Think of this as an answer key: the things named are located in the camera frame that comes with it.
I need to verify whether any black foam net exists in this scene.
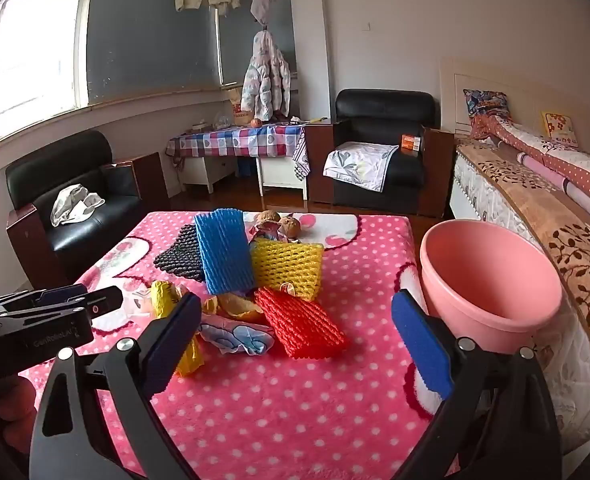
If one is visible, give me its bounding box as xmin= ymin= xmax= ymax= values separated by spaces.
xmin=153 ymin=223 xmax=207 ymax=281

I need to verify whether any bed with white headboard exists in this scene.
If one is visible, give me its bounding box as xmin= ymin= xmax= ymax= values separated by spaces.
xmin=440 ymin=55 xmax=590 ymax=456

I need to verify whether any blue foam net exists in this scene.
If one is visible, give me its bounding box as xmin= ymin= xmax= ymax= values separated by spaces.
xmin=194 ymin=207 xmax=257 ymax=296

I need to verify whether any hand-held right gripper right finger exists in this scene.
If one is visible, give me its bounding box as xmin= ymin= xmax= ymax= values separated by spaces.
xmin=391 ymin=288 xmax=563 ymax=480

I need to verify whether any brown paper bag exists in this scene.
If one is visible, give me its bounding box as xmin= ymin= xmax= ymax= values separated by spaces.
xmin=226 ymin=86 xmax=251 ymax=127

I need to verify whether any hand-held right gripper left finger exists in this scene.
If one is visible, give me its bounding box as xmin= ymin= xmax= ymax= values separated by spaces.
xmin=29 ymin=291 xmax=203 ymax=480

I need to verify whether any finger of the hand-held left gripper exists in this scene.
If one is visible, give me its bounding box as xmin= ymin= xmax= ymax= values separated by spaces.
xmin=0 ymin=284 xmax=90 ymax=311
xmin=5 ymin=286 xmax=124 ymax=322

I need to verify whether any black armchair with white cloth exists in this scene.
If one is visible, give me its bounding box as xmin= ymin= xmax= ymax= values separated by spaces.
xmin=5 ymin=130 xmax=168 ymax=286

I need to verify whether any crumpled white cloth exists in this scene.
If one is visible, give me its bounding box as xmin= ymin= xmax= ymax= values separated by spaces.
xmin=50 ymin=184 xmax=106 ymax=227

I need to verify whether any pink plastic bucket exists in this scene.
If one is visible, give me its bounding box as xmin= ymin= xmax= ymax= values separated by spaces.
xmin=419 ymin=218 xmax=563 ymax=356

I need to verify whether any large orange peel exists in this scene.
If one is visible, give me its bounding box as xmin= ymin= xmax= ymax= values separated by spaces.
xmin=217 ymin=290 xmax=266 ymax=324

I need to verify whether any yellow floral pillow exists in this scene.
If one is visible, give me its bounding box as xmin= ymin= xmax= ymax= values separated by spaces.
xmin=540 ymin=111 xmax=580 ymax=148

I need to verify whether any white desk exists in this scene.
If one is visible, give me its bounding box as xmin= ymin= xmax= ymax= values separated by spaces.
xmin=180 ymin=155 xmax=308 ymax=205

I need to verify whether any red foam net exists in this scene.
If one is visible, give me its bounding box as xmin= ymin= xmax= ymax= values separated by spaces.
xmin=254 ymin=286 xmax=348 ymax=360

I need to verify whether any person's left hand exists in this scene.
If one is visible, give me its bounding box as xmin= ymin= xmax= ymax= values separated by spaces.
xmin=0 ymin=375 xmax=38 ymax=443

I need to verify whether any window with grey blind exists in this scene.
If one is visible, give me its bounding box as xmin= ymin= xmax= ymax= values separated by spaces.
xmin=0 ymin=0 xmax=298 ymax=153

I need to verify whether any black armchair with floral cloth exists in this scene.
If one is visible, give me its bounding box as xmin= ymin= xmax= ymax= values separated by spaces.
xmin=305 ymin=89 xmax=455 ymax=218

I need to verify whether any yellow foam net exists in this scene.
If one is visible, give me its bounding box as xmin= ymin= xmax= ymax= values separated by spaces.
xmin=249 ymin=240 xmax=325 ymax=302

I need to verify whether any plaid covered side table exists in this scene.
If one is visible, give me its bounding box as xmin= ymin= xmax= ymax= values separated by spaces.
xmin=166 ymin=124 xmax=312 ymax=181

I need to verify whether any pink hanging hat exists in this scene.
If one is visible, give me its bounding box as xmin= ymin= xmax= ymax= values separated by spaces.
xmin=250 ymin=0 xmax=280 ymax=27

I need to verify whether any white patterned puffer jacket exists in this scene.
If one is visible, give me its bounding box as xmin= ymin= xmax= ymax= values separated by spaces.
xmin=241 ymin=30 xmax=292 ymax=122

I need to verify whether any yellow plastic wrapper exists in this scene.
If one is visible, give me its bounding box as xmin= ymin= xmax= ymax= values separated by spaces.
xmin=150 ymin=280 xmax=206 ymax=377

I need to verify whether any white floral cloth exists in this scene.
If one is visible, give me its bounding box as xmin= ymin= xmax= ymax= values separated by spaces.
xmin=322 ymin=141 xmax=400 ymax=193

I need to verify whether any blue patterned pillow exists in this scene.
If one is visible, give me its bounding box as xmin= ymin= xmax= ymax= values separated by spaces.
xmin=462 ymin=88 xmax=513 ymax=126

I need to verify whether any pink dotted quilt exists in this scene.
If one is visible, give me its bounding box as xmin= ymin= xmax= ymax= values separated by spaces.
xmin=470 ymin=112 xmax=590 ymax=206

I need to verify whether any pink blue cartoon wrapper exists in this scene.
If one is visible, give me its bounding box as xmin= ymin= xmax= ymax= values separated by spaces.
xmin=197 ymin=312 xmax=275 ymax=356

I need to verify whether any brown floral bed cover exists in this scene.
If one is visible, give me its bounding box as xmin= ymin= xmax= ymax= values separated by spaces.
xmin=458 ymin=140 xmax=590 ymax=361

